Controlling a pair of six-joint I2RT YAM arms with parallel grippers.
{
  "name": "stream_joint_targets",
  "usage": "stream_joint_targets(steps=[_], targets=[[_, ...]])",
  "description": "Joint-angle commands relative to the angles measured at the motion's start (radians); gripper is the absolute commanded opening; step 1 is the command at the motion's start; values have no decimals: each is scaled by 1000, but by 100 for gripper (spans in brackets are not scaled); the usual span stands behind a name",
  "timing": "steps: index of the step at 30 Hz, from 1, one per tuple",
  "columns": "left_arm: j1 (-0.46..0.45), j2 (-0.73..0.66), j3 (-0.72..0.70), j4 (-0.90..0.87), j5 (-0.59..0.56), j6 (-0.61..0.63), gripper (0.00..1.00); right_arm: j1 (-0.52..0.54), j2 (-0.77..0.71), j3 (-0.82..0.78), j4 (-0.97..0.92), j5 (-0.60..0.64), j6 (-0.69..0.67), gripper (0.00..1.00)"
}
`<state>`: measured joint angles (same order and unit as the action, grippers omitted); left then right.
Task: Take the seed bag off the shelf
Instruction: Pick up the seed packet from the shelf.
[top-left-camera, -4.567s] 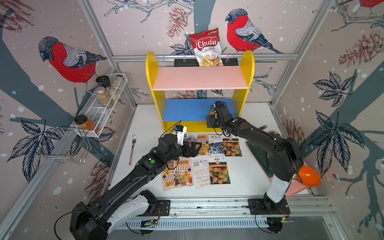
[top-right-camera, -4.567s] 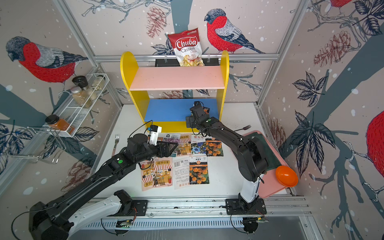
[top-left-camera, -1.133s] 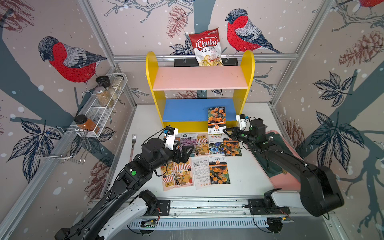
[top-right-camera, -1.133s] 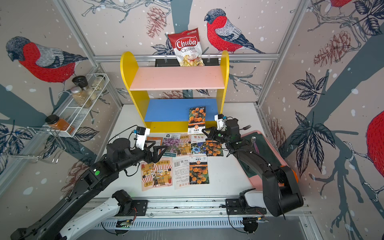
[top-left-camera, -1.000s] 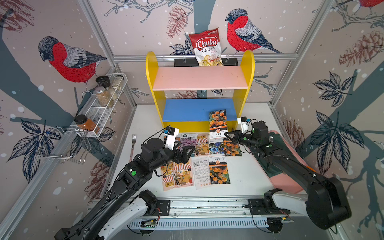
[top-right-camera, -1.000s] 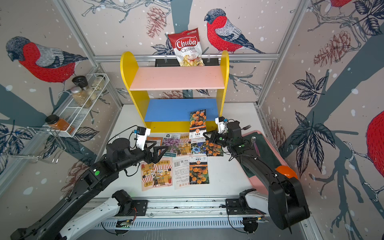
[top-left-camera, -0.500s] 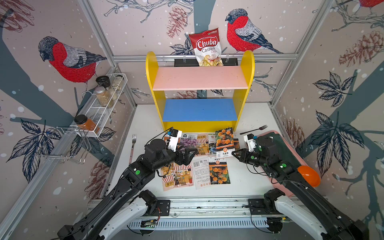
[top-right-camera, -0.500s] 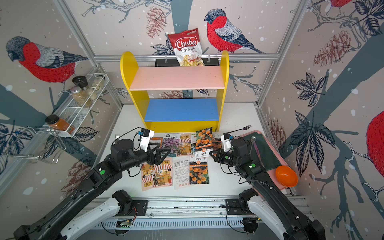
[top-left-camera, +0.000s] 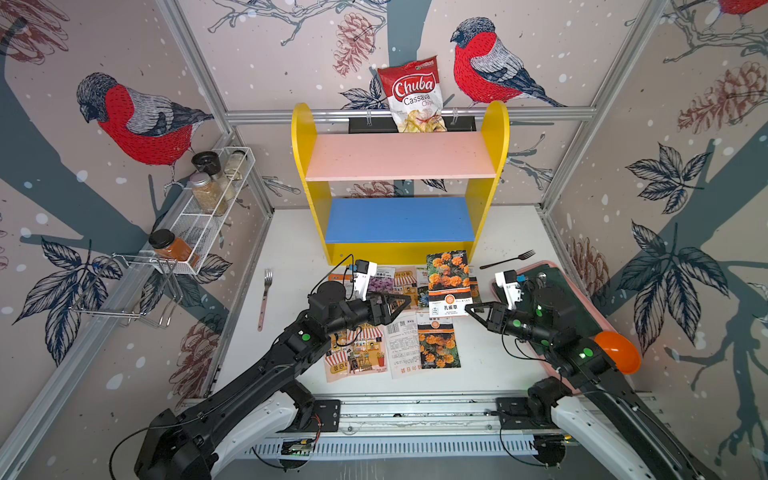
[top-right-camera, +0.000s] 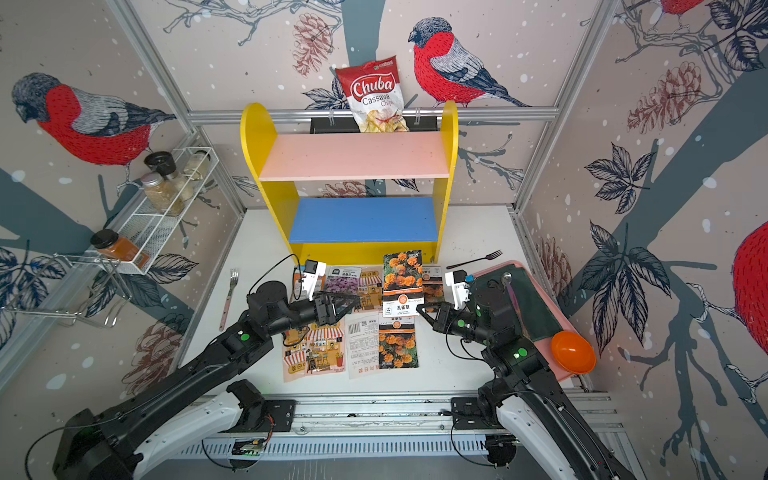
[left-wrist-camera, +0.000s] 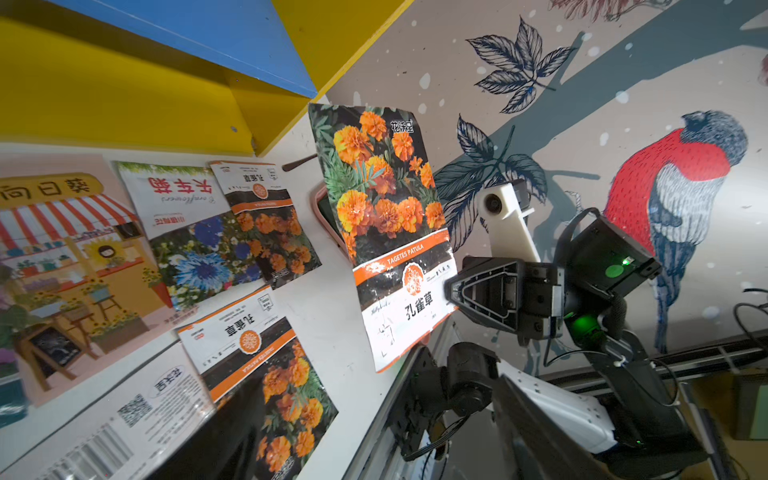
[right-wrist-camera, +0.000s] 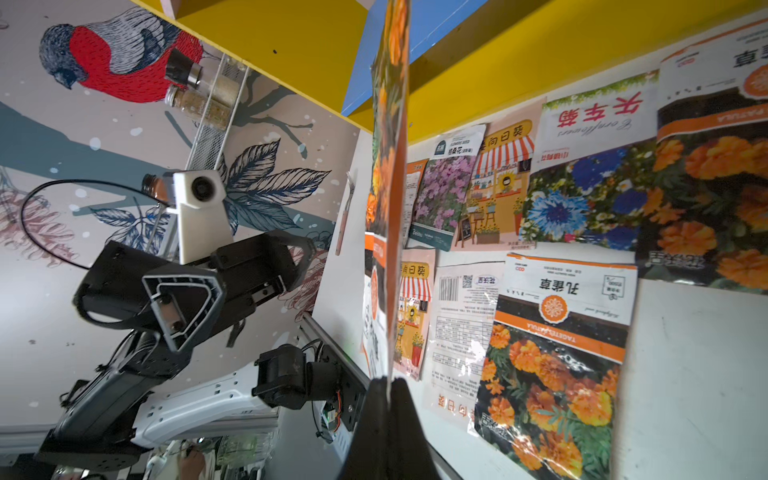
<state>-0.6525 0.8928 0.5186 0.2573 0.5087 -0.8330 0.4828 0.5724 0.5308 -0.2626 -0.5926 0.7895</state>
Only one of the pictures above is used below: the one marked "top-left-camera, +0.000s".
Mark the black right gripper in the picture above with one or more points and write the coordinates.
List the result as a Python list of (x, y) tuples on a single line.
[(497, 316)]

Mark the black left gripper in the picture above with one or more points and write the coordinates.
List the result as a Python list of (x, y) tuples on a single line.
[(384, 317)]

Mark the white text seed bag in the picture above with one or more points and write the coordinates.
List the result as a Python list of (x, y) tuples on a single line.
[(402, 345)]

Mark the market stall seed bag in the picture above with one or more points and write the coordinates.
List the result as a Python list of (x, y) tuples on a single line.
[(405, 283)]

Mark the purple flower seed bag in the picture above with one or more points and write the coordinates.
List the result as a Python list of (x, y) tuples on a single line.
[(382, 280)]

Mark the orange flower seed bag top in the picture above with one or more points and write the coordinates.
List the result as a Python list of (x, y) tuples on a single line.
[(474, 290)]

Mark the blue flower seed bag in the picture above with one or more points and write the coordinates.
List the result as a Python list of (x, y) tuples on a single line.
[(422, 287)]

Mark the hidden orange flower seed bag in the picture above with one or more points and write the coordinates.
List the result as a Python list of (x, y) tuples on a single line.
[(437, 343)]

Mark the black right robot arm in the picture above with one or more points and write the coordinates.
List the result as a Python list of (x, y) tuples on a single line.
[(588, 397)]

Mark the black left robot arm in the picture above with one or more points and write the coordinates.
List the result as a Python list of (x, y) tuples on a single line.
[(265, 399)]

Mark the red Chuba chips bag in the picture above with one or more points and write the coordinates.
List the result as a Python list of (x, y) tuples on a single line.
[(414, 96)]

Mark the pink tray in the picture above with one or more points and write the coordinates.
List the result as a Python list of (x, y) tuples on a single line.
[(576, 282)]

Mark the black plastic fork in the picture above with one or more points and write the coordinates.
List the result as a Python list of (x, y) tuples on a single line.
[(523, 256)]

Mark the clear spice jar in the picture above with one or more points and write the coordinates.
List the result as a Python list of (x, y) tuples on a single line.
[(235, 165)]

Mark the silver lid spice jar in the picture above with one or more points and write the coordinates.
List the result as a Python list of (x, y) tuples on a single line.
[(208, 194)]

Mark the black lid spice jar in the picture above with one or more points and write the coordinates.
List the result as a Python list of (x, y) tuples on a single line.
[(209, 162)]

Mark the orange sauce jar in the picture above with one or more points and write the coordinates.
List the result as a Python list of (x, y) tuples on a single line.
[(169, 246)]

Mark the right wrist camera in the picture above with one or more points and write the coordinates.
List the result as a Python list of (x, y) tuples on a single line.
[(508, 288)]

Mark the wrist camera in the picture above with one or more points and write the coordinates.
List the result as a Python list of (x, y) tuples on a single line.
[(363, 272), (508, 288)]

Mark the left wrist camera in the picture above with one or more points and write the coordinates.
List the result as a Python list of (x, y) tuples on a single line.
[(363, 272)]

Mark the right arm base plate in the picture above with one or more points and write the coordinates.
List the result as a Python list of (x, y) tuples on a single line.
[(526, 413)]

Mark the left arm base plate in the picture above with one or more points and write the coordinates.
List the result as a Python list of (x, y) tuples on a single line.
[(317, 416)]

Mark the silver fork pink handle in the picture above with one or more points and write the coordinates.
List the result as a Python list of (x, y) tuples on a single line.
[(267, 283)]

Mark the black wall bracket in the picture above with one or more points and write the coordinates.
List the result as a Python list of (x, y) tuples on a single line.
[(387, 125)]

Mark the white wire spice rack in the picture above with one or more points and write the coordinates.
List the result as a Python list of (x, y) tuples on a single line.
[(202, 231)]

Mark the chrome wire hook rack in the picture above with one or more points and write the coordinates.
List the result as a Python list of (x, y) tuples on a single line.
[(148, 291)]

